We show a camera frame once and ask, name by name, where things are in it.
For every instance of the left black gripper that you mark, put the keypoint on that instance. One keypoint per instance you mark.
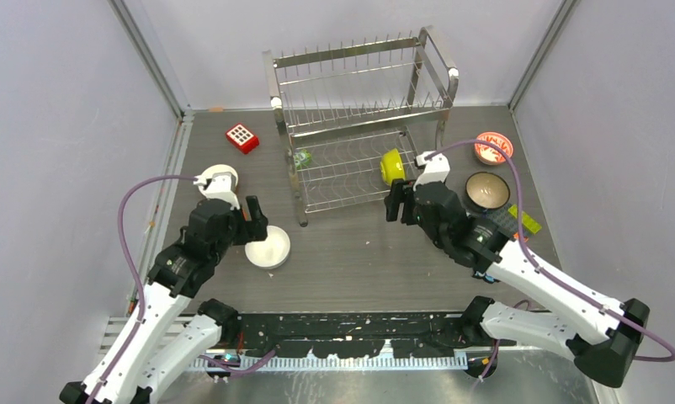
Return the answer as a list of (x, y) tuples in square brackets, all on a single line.
[(256, 227)]

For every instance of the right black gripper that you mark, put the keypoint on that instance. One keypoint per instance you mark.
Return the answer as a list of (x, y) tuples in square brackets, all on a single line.
[(399, 188)]

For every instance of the yellow bowl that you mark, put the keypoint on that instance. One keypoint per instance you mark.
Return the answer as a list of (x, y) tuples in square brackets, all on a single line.
[(392, 167)]

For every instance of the steel two-tier dish rack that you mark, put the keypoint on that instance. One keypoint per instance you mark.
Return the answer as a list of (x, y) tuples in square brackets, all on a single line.
[(349, 104)]

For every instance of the dark blue bowl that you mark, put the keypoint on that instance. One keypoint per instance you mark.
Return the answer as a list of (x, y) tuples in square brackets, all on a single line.
[(486, 191)]

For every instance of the red white patterned bowl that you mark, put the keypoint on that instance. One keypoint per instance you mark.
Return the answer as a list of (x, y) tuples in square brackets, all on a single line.
[(490, 155)]

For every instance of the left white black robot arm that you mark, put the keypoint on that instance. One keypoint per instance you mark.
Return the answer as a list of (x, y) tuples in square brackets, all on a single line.
[(137, 369)]

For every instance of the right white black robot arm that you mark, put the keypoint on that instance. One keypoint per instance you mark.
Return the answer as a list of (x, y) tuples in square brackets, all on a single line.
[(593, 330)]

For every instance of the white bowl brown outside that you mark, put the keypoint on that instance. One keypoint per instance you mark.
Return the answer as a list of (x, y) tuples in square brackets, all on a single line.
[(220, 169)]

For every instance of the small green patterned object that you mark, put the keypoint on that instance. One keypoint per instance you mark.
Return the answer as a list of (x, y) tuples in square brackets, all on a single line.
[(302, 159)]

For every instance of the red white grid block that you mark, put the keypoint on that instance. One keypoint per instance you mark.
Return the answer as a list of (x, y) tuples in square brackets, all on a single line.
[(242, 138)]

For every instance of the grey building block plate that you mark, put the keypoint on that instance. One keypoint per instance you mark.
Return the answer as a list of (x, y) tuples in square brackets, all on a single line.
[(506, 221)]

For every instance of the blue cartoon sticker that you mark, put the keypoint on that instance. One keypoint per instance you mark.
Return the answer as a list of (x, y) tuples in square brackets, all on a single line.
[(484, 277)]

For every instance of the lime green brick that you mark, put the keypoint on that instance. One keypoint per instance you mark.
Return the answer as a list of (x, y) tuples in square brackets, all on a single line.
[(528, 222)]

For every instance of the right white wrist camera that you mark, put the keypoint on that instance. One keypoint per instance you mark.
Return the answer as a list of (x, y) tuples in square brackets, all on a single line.
[(434, 168)]

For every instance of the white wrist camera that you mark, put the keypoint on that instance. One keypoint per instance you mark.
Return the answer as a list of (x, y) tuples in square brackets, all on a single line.
[(434, 168), (220, 186)]

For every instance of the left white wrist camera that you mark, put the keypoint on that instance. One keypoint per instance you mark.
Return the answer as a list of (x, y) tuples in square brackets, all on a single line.
[(220, 186)]

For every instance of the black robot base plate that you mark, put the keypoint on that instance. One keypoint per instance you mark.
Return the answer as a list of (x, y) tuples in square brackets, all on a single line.
[(352, 335)]

